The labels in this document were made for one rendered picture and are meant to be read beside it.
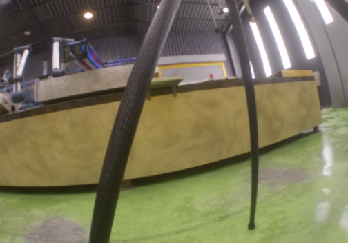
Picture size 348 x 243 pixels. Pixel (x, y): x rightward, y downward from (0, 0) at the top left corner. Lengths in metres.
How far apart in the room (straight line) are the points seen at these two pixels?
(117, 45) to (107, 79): 12.00
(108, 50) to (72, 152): 12.19
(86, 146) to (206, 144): 0.96
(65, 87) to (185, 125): 1.04
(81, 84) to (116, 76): 0.30
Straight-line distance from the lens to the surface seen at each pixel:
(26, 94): 3.31
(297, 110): 2.16
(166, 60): 12.29
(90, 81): 1.43
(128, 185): 1.42
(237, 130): 1.54
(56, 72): 2.34
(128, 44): 13.33
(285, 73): 2.12
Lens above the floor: 0.46
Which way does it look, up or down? 4 degrees up
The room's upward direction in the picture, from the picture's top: 9 degrees counter-clockwise
